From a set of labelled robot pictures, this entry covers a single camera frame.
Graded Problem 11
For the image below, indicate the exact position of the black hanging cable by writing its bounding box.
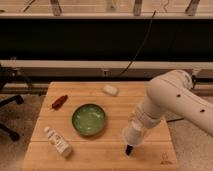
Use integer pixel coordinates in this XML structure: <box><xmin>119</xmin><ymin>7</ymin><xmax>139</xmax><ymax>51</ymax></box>
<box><xmin>118</xmin><ymin>9</ymin><xmax>157</xmax><ymax>77</ymax></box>

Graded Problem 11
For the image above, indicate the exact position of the black office chair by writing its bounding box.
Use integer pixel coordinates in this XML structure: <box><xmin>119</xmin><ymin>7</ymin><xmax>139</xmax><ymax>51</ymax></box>
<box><xmin>0</xmin><ymin>64</ymin><xmax>25</xmax><ymax>142</ymax></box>

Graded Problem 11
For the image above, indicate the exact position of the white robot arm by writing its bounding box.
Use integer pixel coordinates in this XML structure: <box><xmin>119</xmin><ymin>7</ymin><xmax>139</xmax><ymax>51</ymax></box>
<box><xmin>131</xmin><ymin>70</ymin><xmax>213</xmax><ymax>136</ymax></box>

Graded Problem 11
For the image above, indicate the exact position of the black eraser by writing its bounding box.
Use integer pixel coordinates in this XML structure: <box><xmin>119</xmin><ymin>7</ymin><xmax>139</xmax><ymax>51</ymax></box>
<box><xmin>125</xmin><ymin>145</ymin><xmax>133</xmax><ymax>156</ymax></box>

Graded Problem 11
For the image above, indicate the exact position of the white ceramic cup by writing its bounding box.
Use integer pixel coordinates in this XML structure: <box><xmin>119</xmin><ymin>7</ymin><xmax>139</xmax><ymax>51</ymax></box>
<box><xmin>122</xmin><ymin>124</ymin><xmax>145</xmax><ymax>147</ymax></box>

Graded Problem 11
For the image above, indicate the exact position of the green bowl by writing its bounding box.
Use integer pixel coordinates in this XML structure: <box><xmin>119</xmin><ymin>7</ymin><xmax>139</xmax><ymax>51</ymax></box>
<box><xmin>72</xmin><ymin>104</ymin><xmax>106</xmax><ymax>136</ymax></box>

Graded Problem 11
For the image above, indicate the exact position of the white plastic bottle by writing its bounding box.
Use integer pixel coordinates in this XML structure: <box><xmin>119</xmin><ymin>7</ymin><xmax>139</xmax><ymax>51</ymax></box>
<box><xmin>44</xmin><ymin>127</ymin><xmax>72</xmax><ymax>158</ymax></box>

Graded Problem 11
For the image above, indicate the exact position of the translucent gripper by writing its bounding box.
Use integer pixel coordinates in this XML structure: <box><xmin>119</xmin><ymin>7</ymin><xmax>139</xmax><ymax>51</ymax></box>
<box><xmin>128</xmin><ymin>113</ymin><xmax>153</xmax><ymax>133</ymax></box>

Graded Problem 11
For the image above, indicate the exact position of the white soap bar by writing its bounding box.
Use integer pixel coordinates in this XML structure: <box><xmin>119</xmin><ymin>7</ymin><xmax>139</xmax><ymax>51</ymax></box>
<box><xmin>103</xmin><ymin>85</ymin><xmax>119</xmax><ymax>96</ymax></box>

